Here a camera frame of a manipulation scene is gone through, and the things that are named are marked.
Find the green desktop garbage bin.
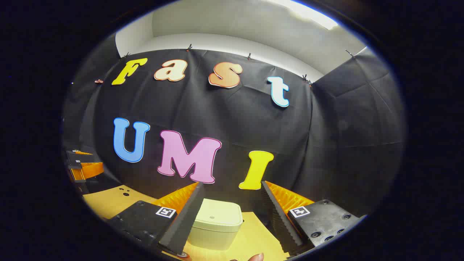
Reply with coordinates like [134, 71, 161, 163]
[187, 198, 243, 251]

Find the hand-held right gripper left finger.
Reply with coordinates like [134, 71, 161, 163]
[107, 181, 206, 256]

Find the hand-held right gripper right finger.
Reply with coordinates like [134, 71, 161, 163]
[261, 180, 367, 256]

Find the black backdrop cloth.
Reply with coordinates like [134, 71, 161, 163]
[62, 34, 406, 218]

